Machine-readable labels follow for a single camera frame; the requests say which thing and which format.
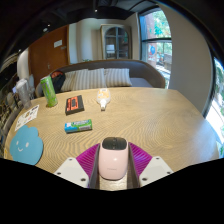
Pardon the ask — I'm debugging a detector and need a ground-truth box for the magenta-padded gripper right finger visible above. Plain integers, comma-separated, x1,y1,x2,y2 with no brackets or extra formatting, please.
126,141,174,190

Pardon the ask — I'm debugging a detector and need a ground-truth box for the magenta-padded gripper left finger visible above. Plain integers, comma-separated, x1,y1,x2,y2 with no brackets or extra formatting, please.
53,142,102,190

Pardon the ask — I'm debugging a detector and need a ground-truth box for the pink and black computer mouse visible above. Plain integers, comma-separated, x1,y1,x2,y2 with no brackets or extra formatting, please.
97,136,130,181

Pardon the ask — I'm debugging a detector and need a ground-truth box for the blue cloud-shaped mouse pad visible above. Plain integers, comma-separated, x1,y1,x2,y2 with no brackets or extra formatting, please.
9,124,45,166

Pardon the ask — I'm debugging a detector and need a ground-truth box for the green and blue small pack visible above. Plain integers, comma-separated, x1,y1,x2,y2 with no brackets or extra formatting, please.
64,118,93,134

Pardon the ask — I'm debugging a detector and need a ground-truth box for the black box with orange print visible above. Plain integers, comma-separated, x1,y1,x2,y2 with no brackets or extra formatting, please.
64,94,85,116

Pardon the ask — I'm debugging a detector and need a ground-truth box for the white sticker sheet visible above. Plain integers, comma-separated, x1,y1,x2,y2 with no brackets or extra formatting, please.
14,104,40,132

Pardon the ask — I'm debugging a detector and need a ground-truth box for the white and orange tube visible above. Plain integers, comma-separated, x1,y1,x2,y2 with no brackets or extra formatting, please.
96,87,112,112

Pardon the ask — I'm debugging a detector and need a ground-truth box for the green drink can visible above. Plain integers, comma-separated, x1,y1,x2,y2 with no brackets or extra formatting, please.
40,75,59,108

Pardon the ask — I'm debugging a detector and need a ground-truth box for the dark-framed window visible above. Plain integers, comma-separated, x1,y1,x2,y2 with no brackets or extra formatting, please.
138,8,173,89
203,56,224,158

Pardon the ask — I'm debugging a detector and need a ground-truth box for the striped cushion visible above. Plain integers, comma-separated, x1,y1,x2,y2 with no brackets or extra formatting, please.
60,69,89,93
71,68,108,91
104,67,133,88

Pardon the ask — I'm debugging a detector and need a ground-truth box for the black bag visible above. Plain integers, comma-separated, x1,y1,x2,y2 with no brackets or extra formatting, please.
50,70,67,94

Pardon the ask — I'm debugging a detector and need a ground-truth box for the grey curved sofa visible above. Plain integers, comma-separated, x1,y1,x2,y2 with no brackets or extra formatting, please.
34,59,167,98

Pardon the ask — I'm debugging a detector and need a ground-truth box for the brown wooden door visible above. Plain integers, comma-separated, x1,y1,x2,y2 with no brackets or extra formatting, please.
28,24,71,88

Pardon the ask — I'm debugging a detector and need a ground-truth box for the arched glass-door cabinet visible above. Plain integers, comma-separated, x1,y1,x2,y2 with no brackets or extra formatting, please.
99,23,132,61

